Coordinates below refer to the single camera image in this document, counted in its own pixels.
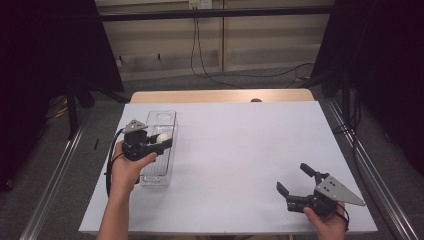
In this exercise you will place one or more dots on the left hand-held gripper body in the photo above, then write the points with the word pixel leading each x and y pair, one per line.
pixel 135 146

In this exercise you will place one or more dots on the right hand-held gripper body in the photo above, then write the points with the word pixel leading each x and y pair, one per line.
pixel 333 191

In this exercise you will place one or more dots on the white egg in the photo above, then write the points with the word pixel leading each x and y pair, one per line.
pixel 162 138

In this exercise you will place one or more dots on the clear plastic storage container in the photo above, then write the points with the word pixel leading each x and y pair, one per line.
pixel 163 165

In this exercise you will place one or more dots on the person's left hand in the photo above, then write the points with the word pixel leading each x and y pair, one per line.
pixel 126 175

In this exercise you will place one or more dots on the person's right hand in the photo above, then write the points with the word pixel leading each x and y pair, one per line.
pixel 328 228

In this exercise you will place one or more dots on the small black floor item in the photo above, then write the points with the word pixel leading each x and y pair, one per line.
pixel 96 144

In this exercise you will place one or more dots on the white table cover sheet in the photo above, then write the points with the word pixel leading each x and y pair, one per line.
pixel 250 140

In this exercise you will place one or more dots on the light wooden table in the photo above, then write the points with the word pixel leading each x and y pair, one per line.
pixel 200 96

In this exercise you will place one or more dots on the black metal stand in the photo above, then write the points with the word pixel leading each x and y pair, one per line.
pixel 346 100
pixel 72 113

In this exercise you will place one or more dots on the dark round table grommet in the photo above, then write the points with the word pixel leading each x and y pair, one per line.
pixel 256 100

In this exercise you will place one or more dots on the black curtain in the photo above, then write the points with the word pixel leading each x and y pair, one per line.
pixel 50 66
pixel 383 66

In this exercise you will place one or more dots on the black horizontal metal bar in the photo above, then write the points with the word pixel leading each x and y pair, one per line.
pixel 213 13

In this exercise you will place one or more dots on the silver metal floor rail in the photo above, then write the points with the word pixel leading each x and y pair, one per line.
pixel 56 176
pixel 376 173

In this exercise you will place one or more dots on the white wall outlet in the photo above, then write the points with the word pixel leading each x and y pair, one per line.
pixel 200 4

